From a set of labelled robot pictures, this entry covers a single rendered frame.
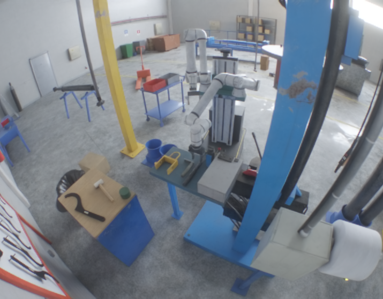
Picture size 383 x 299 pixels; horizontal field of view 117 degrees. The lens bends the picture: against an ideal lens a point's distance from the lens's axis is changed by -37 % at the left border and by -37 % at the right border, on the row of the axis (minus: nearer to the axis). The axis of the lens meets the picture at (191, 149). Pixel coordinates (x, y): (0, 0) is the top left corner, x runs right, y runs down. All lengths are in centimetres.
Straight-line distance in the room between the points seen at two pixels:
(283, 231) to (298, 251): 12
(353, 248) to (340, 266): 9
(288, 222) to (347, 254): 32
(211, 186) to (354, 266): 110
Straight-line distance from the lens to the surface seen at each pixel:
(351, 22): 103
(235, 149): 313
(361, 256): 96
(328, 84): 103
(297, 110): 91
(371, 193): 256
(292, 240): 88
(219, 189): 142
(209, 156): 165
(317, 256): 91
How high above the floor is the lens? 232
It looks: 40 degrees down
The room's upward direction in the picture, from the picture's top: 4 degrees counter-clockwise
